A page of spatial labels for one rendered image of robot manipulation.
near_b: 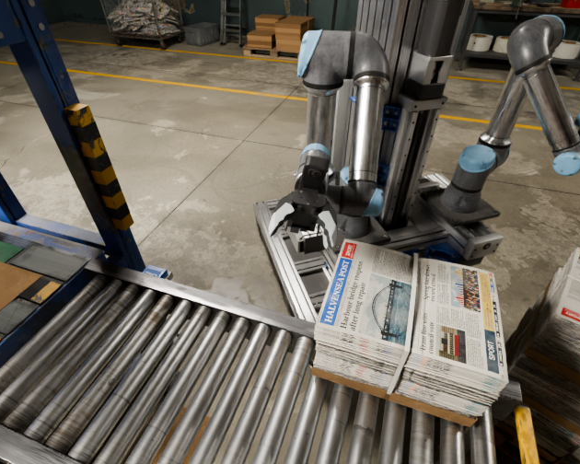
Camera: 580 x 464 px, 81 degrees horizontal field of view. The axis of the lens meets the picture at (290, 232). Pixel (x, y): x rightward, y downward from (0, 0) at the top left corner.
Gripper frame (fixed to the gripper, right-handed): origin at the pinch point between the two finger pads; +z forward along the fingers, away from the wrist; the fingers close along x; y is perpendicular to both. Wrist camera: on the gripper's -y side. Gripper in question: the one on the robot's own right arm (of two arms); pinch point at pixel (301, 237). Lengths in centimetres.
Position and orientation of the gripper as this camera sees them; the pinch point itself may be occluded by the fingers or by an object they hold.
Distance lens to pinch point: 61.6
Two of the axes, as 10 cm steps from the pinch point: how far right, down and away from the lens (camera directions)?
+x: -9.8, -2.0, 0.2
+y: -1.3, 7.4, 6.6
